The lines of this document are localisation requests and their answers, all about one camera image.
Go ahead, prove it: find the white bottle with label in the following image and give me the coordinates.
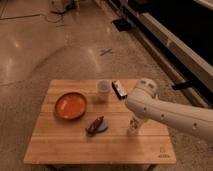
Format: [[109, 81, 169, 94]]
[[127, 115, 143, 136]]

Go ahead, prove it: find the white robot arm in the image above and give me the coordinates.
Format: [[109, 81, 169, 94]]
[[125, 78, 213, 143]]

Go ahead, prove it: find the translucent plastic cup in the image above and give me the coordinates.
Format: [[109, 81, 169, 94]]
[[96, 80, 110, 102]]

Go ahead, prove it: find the black rectangular box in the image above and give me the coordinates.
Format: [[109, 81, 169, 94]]
[[112, 80, 128, 99]]

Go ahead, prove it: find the orange bowl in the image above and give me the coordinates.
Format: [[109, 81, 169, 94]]
[[54, 92, 87, 120]]

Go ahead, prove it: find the red brown snack packet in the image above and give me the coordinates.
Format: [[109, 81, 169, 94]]
[[88, 116, 104, 133]]

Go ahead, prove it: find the wooden table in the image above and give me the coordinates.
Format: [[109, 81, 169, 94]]
[[24, 80, 176, 164]]

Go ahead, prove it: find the long white black bench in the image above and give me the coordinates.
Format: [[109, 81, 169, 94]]
[[94, 0, 213, 109]]

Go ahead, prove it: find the white machine base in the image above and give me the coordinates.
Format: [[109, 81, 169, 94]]
[[48, 0, 78, 14]]

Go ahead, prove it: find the black bracket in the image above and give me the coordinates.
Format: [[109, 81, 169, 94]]
[[172, 81, 194, 90]]

